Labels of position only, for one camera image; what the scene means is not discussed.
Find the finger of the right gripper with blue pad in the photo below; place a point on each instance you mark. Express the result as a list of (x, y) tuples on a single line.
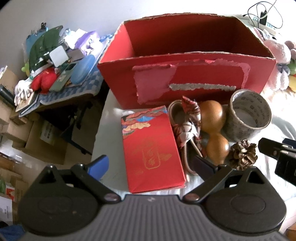
[(289, 142)]

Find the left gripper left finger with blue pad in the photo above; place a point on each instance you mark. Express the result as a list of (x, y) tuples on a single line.
[(89, 180)]

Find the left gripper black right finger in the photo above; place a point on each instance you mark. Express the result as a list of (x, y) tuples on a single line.
[(213, 176)]

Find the pine cone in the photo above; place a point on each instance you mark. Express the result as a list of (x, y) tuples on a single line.
[(242, 155)]

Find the red decorated gift box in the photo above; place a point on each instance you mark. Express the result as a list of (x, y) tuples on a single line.
[(152, 159)]

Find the wooden gourd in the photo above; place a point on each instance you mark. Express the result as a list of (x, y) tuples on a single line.
[(213, 118)]

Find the beige shoe with patterned bow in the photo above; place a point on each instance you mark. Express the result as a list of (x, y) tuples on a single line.
[(185, 118)]

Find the pink plush rabbit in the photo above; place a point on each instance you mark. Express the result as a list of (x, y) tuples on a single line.
[(284, 54)]

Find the brown cardboard boxes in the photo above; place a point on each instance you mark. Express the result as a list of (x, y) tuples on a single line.
[(32, 153)]

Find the blue checkered cloth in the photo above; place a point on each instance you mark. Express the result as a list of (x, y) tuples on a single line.
[(90, 84)]

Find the green phone box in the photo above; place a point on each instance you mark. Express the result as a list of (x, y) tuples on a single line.
[(63, 78)]

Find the red plush toy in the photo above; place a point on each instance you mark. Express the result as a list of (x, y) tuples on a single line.
[(43, 81)]

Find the blue oval case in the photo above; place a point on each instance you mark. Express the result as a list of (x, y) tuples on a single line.
[(82, 69)]

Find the white glove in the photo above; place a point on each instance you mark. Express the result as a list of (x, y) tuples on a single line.
[(22, 91)]

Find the white square device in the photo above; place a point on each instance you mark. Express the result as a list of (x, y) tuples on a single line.
[(58, 56)]

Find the white power strip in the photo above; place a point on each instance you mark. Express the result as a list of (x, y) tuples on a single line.
[(254, 22)]

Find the large red cardboard box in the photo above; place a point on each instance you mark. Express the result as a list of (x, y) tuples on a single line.
[(155, 60)]

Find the purple tissue pack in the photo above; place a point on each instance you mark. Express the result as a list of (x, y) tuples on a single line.
[(88, 42)]

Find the green cloth item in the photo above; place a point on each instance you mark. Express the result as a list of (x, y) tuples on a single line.
[(47, 42)]

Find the black charger with cable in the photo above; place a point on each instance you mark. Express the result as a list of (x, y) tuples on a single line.
[(262, 10)]

